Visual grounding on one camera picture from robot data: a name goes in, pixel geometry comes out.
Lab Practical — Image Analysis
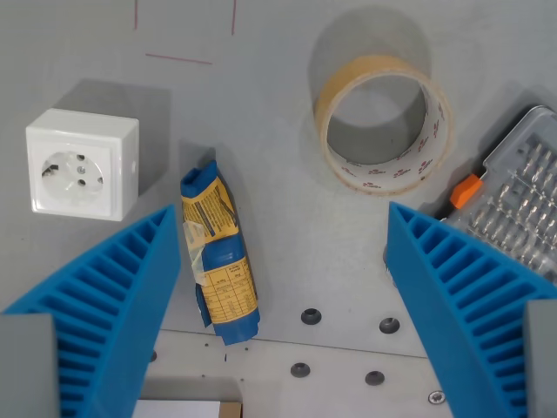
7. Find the white wall socket box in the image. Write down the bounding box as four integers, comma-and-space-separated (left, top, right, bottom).
24, 108, 141, 222

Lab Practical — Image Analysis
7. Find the orange black screwdriver handle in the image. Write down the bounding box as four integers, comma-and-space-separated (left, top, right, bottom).
434, 172, 485, 221

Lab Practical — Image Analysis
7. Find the clear screwdriver bit case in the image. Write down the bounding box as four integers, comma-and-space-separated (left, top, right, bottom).
439, 105, 557, 283

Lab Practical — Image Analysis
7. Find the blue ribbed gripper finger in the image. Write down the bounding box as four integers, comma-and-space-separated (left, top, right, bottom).
385, 201, 557, 418
0, 204, 182, 418

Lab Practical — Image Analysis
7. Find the white paper sheet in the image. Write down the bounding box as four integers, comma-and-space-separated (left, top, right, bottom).
133, 400, 222, 418

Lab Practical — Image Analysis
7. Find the blue and yellow bag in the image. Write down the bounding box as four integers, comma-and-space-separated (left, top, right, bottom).
180, 159, 262, 347

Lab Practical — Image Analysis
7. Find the beige adhesive tape roll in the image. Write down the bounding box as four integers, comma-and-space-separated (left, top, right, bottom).
313, 55, 454, 196

